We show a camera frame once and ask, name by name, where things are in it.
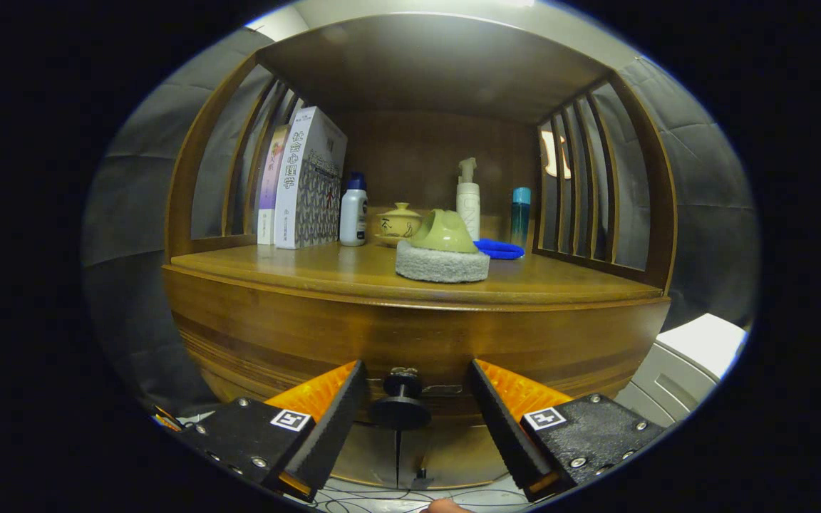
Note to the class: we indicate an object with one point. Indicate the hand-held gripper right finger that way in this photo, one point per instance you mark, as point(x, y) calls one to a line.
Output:
point(507, 427)

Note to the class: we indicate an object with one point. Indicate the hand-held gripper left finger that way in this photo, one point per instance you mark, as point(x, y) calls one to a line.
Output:
point(336, 427)

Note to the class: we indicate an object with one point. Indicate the black drawer knob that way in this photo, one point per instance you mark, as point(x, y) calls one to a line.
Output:
point(401, 412)

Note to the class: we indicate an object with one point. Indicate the brown wooden drawer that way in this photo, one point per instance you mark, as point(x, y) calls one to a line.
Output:
point(524, 342)

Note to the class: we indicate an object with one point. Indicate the green scrub brush grey pad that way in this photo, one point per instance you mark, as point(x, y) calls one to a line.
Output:
point(442, 263)

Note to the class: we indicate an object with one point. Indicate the wooden cabinet door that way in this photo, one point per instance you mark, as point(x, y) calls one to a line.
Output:
point(446, 449)
point(371, 456)

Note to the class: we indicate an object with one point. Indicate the wooden countertop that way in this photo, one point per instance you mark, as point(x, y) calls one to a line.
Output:
point(311, 274)

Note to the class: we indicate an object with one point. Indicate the white metal filing cabinet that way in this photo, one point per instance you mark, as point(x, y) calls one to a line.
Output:
point(703, 342)

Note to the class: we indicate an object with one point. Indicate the brown wooden cabinet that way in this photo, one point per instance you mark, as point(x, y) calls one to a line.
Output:
point(439, 71)

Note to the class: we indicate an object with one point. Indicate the blue folded cloth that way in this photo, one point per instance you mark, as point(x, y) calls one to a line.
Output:
point(499, 249)

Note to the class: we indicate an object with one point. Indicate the yellow ceramic lidded teacup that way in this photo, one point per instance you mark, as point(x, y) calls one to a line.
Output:
point(396, 224)

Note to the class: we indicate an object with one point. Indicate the clear blue bottle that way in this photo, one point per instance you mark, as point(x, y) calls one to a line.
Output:
point(520, 214)

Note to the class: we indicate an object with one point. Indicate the white bottle with blue cap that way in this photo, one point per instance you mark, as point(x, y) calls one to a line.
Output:
point(353, 214)

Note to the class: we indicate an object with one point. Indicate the white pump bottle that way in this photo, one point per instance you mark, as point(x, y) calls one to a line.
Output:
point(469, 206)

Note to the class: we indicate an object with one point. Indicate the white patterned book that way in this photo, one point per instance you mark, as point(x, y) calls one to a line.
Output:
point(311, 185)

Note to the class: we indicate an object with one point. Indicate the thin purple book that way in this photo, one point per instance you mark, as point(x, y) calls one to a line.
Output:
point(270, 192)

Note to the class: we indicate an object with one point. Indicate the black backdrop cloth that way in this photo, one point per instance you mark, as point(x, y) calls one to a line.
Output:
point(132, 199)

